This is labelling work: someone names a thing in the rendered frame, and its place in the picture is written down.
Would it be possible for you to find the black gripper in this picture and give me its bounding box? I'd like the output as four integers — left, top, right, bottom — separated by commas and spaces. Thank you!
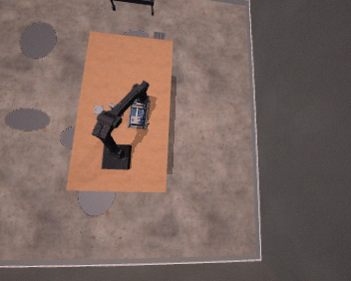
137, 96, 150, 104

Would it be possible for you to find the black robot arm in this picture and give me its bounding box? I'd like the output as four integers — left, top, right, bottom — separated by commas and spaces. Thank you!
92, 81, 150, 160

